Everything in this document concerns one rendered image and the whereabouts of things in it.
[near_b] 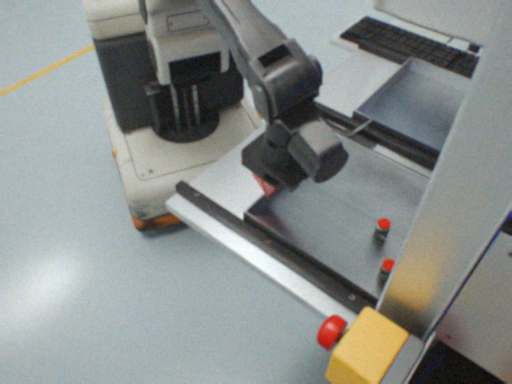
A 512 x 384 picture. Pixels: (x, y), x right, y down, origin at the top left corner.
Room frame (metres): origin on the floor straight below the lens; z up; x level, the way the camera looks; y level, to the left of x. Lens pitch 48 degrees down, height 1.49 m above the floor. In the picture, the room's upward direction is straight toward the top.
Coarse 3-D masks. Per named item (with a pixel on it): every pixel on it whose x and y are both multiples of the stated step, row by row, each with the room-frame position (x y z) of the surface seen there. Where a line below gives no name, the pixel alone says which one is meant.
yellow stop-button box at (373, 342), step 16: (368, 320) 0.22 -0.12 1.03; (384, 320) 0.22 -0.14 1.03; (352, 336) 0.20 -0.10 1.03; (368, 336) 0.20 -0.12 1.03; (384, 336) 0.20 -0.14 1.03; (400, 336) 0.20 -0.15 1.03; (336, 352) 0.19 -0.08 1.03; (352, 352) 0.19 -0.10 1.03; (368, 352) 0.19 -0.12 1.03; (384, 352) 0.19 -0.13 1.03; (400, 352) 0.19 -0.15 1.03; (416, 352) 0.19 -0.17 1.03; (336, 368) 0.18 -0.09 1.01; (352, 368) 0.17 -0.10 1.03; (368, 368) 0.17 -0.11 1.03; (384, 368) 0.17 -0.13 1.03; (400, 368) 0.17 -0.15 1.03
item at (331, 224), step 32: (352, 160) 0.62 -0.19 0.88; (384, 160) 0.59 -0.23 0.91; (288, 192) 0.54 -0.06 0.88; (320, 192) 0.54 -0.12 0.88; (352, 192) 0.54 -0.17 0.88; (384, 192) 0.54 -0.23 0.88; (416, 192) 0.54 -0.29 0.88; (256, 224) 0.45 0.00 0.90; (288, 224) 0.47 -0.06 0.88; (320, 224) 0.47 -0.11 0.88; (352, 224) 0.47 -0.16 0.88; (320, 256) 0.40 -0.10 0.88; (352, 256) 0.40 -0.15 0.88; (384, 256) 0.40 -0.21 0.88; (352, 288) 0.34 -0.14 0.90
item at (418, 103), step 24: (408, 72) 0.92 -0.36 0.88; (432, 72) 0.89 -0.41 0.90; (384, 96) 0.82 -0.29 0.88; (408, 96) 0.82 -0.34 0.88; (432, 96) 0.82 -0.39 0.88; (456, 96) 0.82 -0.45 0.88; (360, 120) 0.72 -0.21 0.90; (384, 120) 0.74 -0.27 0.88; (408, 120) 0.74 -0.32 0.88; (432, 120) 0.74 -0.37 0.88; (408, 144) 0.65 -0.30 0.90; (432, 144) 0.67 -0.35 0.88
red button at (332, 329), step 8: (328, 320) 0.23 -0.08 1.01; (336, 320) 0.23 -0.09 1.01; (344, 320) 0.23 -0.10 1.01; (320, 328) 0.23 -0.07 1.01; (328, 328) 0.22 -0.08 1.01; (336, 328) 0.22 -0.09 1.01; (344, 328) 0.23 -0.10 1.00; (320, 336) 0.22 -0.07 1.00; (328, 336) 0.21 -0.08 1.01; (336, 336) 0.21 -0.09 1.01; (320, 344) 0.21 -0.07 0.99; (328, 344) 0.21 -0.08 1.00
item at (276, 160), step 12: (264, 132) 0.50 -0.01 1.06; (252, 144) 0.53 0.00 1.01; (264, 144) 0.49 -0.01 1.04; (276, 144) 0.48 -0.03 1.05; (252, 156) 0.50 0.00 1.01; (264, 156) 0.49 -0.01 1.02; (276, 156) 0.47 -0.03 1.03; (288, 156) 0.47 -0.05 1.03; (264, 168) 0.48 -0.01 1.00; (276, 168) 0.47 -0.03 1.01; (288, 168) 0.48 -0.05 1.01; (300, 168) 0.48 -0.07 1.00; (288, 180) 0.46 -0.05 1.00; (300, 180) 0.46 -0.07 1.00
